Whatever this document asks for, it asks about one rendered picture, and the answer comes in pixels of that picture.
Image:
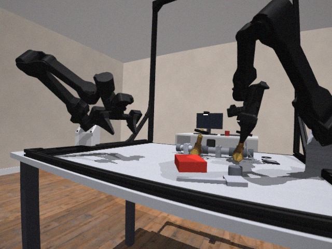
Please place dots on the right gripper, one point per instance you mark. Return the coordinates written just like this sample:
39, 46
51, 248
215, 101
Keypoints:
101, 116

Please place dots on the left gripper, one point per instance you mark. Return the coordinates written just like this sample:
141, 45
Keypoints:
247, 120

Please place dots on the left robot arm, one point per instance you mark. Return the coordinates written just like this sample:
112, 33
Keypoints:
275, 27

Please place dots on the red block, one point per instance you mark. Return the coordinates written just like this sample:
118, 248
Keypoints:
190, 163

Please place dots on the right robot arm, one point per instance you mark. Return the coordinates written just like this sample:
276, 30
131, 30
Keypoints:
34, 64

